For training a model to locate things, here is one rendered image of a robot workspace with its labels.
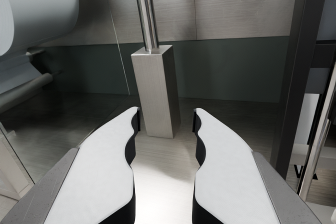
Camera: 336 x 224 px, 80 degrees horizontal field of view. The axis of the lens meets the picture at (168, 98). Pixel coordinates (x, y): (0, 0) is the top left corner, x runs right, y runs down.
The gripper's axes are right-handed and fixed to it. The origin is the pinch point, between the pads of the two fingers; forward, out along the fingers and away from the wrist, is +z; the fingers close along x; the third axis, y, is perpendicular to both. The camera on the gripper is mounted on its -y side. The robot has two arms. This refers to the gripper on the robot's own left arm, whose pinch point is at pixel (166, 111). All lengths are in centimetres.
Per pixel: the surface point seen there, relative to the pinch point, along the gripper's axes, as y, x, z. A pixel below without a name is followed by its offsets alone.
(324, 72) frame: 2.0, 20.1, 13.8
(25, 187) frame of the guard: 35, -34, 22
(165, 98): 19.2, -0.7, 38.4
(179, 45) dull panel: 11, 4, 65
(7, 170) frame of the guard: 28.6, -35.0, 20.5
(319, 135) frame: 10.3, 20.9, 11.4
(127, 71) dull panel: 24, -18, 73
